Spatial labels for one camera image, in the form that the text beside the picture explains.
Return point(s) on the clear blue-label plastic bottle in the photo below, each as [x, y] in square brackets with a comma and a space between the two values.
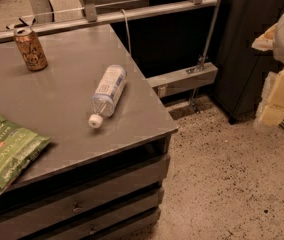
[107, 95]

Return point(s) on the dark cabinet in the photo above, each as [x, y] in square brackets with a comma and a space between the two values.
[242, 69]

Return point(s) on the grey wooden drawer cabinet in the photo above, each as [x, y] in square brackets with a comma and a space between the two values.
[103, 200]

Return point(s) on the orange soda can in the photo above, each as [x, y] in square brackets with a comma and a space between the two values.
[30, 48]

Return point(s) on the green jalapeno chips bag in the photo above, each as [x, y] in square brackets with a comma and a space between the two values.
[19, 147]

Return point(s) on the metal rail frame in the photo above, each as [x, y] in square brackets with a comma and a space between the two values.
[202, 74]

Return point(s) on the black clip on rail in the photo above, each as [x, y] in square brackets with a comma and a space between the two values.
[22, 23]

